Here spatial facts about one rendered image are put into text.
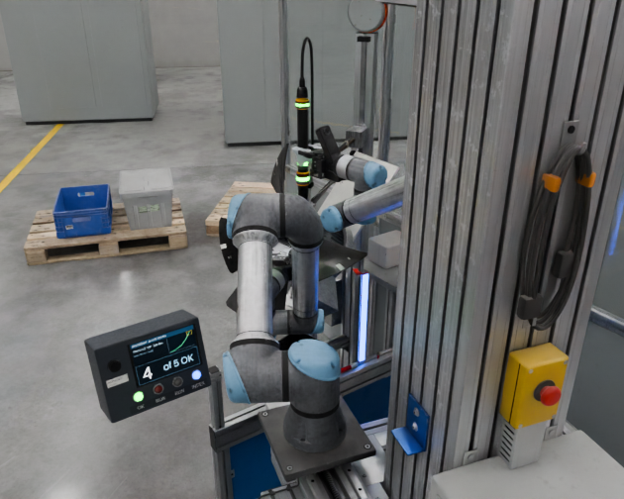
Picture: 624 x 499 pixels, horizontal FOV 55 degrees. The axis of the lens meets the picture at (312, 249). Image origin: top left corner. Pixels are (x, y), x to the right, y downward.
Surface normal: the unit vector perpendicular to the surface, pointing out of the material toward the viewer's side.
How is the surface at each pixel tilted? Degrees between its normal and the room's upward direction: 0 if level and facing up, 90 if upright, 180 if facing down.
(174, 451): 0
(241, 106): 90
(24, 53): 90
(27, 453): 0
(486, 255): 90
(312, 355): 7
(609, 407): 90
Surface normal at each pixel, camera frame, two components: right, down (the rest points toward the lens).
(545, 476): 0.00, -0.90
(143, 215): 0.26, 0.50
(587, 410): -0.83, 0.24
